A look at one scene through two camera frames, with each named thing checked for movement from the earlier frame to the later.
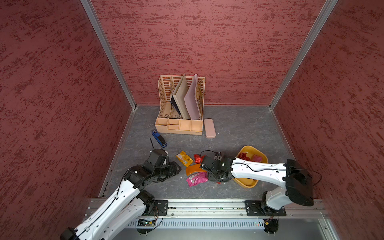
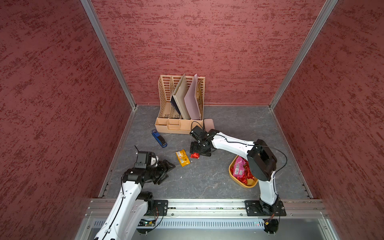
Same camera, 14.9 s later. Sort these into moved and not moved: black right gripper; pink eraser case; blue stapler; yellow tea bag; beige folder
Moved: black right gripper
Not moved: pink eraser case; blue stapler; yellow tea bag; beige folder
